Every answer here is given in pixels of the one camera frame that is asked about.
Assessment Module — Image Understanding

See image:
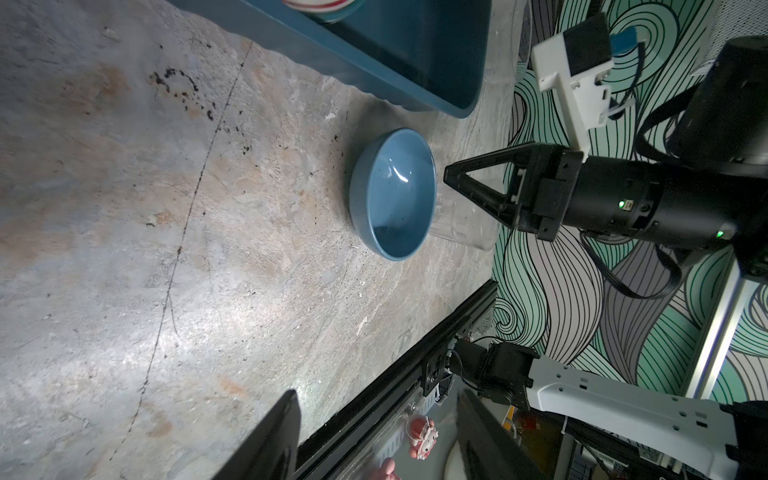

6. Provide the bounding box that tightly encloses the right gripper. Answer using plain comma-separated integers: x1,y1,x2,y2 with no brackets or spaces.
443,142,666,242

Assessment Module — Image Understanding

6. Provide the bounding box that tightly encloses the teal plastic bin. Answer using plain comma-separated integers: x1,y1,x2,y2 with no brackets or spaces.
175,1,492,118

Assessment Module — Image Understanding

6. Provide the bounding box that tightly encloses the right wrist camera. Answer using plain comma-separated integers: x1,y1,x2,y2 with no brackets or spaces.
531,13,614,158

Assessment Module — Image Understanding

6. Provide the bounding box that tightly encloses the clear glass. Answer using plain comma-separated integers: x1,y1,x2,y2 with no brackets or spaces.
429,183,500,251

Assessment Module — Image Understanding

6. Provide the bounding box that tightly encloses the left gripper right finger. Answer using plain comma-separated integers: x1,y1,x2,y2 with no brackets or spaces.
457,390,540,480

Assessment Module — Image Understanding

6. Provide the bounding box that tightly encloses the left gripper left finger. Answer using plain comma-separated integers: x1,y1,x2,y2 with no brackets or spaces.
213,390,301,480

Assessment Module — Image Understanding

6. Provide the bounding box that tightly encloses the aluminium rail right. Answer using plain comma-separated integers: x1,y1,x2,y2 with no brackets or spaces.
680,252,758,399

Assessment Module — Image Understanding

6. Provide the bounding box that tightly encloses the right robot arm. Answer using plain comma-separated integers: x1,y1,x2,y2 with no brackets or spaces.
444,36,767,479

